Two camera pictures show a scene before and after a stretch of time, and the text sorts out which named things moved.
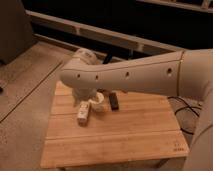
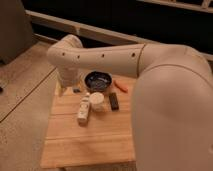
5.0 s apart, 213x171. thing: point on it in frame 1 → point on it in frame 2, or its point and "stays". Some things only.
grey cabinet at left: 16,34 stays
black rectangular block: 114,103 stays
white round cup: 98,106 stays
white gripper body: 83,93 → 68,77
